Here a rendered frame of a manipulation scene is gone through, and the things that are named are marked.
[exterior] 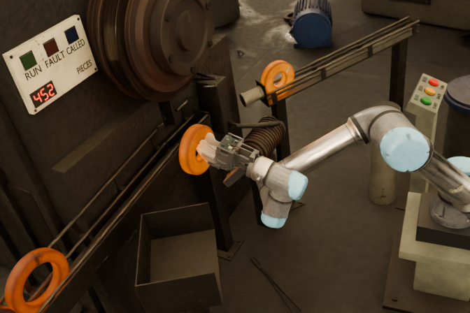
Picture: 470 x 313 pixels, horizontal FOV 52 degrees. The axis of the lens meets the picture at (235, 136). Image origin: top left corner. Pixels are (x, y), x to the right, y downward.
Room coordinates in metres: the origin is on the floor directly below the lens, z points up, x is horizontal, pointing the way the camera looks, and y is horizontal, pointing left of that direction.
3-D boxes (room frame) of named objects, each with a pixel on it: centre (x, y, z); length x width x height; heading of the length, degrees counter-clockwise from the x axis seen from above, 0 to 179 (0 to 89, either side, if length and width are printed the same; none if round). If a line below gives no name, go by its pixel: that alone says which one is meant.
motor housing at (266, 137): (1.68, -0.12, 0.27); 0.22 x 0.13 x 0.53; 145
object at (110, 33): (1.48, 0.18, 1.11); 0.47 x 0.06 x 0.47; 145
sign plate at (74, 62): (1.27, 0.46, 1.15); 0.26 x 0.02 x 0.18; 145
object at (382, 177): (1.68, -0.66, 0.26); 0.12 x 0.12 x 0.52
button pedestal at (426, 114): (1.62, -0.81, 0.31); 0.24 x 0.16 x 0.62; 145
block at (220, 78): (1.69, 0.06, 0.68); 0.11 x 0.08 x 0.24; 55
